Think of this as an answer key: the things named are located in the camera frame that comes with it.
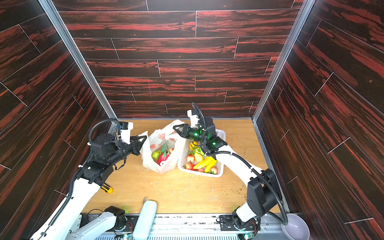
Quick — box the white fruit-print plastic bag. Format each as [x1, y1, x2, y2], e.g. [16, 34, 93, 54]
[140, 120, 186, 174]

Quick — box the green fake chayote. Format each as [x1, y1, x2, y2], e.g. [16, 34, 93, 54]
[151, 150, 162, 163]

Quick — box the red fake dragon fruit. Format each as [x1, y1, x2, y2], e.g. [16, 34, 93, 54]
[157, 150, 170, 166]

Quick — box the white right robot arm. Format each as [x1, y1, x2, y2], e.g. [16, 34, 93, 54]
[173, 118, 289, 230]

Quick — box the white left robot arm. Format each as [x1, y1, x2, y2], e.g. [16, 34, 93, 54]
[31, 134, 147, 240]

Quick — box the red fake apple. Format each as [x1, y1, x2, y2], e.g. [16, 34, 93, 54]
[186, 154, 195, 163]

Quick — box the yellow fake banana bunch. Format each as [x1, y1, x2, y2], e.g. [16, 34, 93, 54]
[193, 157, 217, 173]

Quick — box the white plastic perforated basket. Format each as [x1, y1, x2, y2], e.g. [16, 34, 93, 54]
[178, 140, 224, 178]

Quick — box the yellow black screwdriver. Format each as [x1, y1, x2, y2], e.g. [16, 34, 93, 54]
[101, 183, 114, 194]

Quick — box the pale green cylinder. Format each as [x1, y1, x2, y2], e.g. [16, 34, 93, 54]
[133, 200, 158, 240]

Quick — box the white bowl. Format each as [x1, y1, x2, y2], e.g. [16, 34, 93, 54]
[281, 214, 310, 240]

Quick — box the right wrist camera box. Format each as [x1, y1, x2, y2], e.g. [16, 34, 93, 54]
[187, 110, 200, 128]

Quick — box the metal base rail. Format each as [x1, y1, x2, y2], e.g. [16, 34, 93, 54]
[80, 213, 286, 240]

